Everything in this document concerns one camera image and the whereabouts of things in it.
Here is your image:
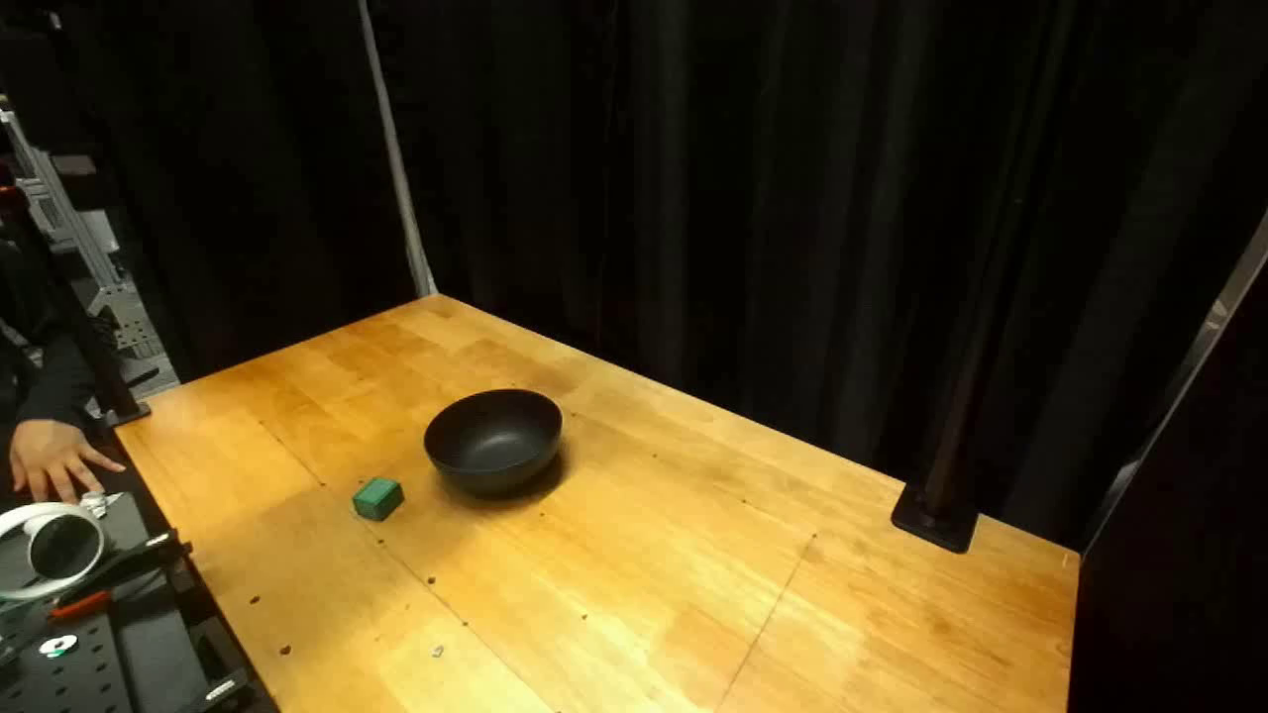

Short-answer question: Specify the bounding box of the person's hand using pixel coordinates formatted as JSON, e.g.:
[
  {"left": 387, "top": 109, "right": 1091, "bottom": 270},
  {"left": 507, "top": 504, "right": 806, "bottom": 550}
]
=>
[{"left": 6, "top": 419, "right": 121, "bottom": 504}]

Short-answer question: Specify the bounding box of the green block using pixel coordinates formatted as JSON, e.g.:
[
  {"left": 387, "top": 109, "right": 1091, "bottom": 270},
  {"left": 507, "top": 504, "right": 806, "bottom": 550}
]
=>
[{"left": 354, "top": 476, "right": 404, "bottom": 522}]

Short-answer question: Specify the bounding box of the black bowl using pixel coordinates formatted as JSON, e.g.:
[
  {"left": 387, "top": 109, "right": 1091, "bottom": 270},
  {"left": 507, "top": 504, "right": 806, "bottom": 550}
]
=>
[{"left": 424, "top": 388, "right": 564, "bottom": 499}]

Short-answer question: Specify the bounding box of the person's dark sleeve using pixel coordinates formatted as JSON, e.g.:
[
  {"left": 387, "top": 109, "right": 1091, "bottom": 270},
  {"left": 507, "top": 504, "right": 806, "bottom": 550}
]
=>
[{"left": 0, "top": 221, "right": 100, "bottom": 427}]

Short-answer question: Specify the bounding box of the grey equipment rack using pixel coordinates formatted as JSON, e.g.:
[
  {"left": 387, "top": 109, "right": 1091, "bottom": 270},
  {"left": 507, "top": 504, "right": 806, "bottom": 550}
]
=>
[{"left": 0, "top": 99, "right": 177, "bottom": 396}]

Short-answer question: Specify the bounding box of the black perforated side table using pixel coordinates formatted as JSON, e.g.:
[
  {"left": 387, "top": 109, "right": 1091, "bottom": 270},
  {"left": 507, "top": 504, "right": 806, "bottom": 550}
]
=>
[{"left": 0, "top": 489, "right": 277, "bottom": 713}]

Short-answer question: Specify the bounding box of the silver vertical pole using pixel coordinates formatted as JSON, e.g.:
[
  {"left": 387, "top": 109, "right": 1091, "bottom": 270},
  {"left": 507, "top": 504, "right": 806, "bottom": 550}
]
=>
[{"left": 358, "top": 0, "right": 437, "bottom": 295}]

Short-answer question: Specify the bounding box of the red handled tool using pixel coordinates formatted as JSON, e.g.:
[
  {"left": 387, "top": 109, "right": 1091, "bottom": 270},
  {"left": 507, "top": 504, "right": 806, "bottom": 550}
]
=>
[{"left": 49, "top": 574, "right": 174, "bottom": 625}]

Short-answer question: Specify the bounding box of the black post with base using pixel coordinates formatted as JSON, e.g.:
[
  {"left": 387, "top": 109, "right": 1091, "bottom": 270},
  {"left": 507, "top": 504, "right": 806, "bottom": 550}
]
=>
[{"left": 889, "top": 0, "right": 1268, "bottom": 554}]

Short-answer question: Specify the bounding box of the metal frame rail right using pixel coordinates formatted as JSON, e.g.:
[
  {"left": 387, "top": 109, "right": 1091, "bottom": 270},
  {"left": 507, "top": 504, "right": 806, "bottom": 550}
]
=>
[{"left": 1080, "top": 209, "right": 1268, "bottom": 550}]

